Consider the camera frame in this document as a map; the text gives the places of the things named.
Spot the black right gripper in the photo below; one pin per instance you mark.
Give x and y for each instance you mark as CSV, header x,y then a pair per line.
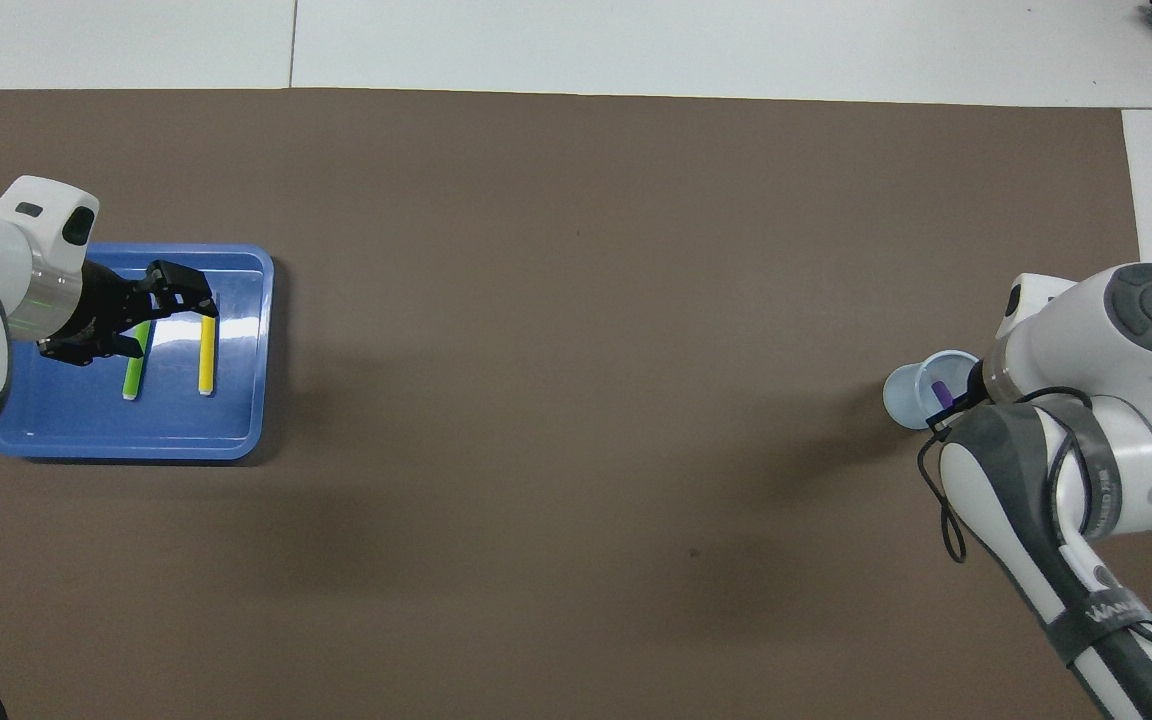
x,y
976,385

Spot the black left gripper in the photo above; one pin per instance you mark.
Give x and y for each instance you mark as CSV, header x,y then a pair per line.
x,y
101,310

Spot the purple marker pen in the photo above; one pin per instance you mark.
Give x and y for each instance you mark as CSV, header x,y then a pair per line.
x,y
943,392

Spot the green marker pen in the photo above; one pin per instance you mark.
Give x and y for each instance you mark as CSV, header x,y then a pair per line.
x,y
135,370

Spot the yellow marker pen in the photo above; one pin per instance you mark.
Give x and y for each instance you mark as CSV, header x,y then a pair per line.
x,y
207,355

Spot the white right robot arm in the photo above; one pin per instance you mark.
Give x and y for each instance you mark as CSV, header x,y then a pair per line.
x,y
1096,400

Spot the blue plastic tray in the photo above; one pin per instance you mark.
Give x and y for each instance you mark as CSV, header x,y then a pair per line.
x,y
236,420

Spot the translucent plastic cup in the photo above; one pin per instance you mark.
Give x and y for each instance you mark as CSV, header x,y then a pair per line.
x,y
906,395

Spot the brown table mat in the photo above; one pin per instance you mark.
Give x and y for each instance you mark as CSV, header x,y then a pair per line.
x,y
576,300

